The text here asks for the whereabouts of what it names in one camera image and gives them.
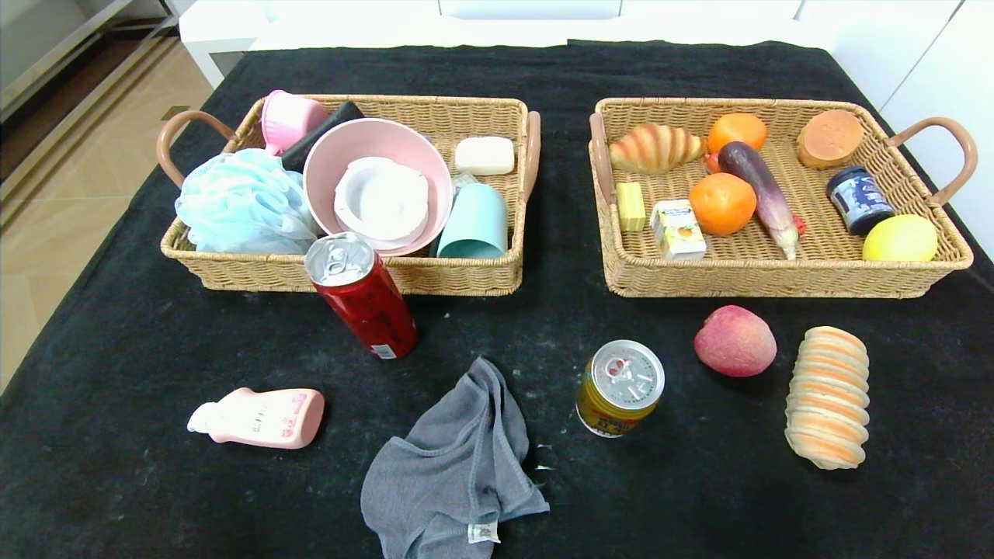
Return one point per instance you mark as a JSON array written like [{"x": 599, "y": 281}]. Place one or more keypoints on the yellow drink can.
[{"x": 621, "y": 380}]

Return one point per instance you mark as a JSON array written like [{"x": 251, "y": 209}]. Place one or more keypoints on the grey cloth with tag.
[{"x": 450, "y": 466}]

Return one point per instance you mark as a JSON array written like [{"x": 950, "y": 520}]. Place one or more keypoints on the red peach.
[{"x": 734, "y": 341}]

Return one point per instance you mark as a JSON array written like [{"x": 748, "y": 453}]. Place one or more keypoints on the long striped bread roll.
[{"x": 827, "y": 396}]

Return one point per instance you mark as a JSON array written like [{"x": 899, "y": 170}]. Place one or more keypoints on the teal plastic cup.
[{"x": 474, "y": 221}]

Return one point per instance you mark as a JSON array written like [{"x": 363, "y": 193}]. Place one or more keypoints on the clear plastic wrapper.
[{"x": 464, "y": 182}]

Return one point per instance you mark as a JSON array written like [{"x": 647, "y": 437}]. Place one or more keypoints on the white soap bar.
[{"x": 484, "y": 155}]

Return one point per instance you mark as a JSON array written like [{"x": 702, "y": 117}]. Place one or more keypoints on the red soda can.
[{"x": 365, "y": 303}]

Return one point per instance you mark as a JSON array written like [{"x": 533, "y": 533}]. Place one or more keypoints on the white dish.
[{"x": 380, "y": 202}]

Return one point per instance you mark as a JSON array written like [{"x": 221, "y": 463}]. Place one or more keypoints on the yellow butter block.
[{"x": 630, "y": 206}]

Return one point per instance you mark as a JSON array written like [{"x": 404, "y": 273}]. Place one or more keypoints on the small juice carton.
[{"x": 677, "y": 231}]

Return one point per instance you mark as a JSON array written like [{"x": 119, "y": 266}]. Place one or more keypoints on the pink bowl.
[{"x": 373, "y": 140}]

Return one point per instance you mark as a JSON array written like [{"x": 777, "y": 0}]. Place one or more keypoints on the croissant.
[{"x": 656, "y": 147}]

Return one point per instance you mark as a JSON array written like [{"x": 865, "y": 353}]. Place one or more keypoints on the black tube bottle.
[{"x": 326, "y": 128}]

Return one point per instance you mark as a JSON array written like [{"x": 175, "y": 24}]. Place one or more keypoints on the orange fruit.
[
  {"x": 738, "y": 130},
  {"x": 722, "y": 203}
]

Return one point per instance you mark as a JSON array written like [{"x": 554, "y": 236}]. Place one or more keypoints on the pink ribbed cup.
[{"x": 291, "y": 120}]

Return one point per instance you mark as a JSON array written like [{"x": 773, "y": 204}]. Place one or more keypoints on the light blue bath pouf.
[{"x": 241, "y": 202}]

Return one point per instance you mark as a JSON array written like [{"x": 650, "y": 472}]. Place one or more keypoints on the pink lotion bottle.
[{"x": 264, "y": 419}]

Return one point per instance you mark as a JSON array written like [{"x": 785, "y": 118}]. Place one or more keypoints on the purple eggplant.
[{"x": 757, "y": 178}]

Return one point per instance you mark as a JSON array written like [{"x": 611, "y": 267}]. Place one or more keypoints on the white low cabinet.
[{"x": 349, "y": 23}]

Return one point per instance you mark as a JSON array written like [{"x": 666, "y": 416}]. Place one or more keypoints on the round brown bun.
[{"x": 831, "y": 138}]

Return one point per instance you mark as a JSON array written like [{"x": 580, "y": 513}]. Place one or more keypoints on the dark blue tin can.
[{"x": 858, "y": 200}]

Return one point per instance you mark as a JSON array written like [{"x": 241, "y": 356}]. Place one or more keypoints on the yellow lemon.
[{"x": 901, "y": 238}]

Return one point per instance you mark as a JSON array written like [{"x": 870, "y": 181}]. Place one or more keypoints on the grey metal rail frame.
[{"x": 62, "y": 39}]

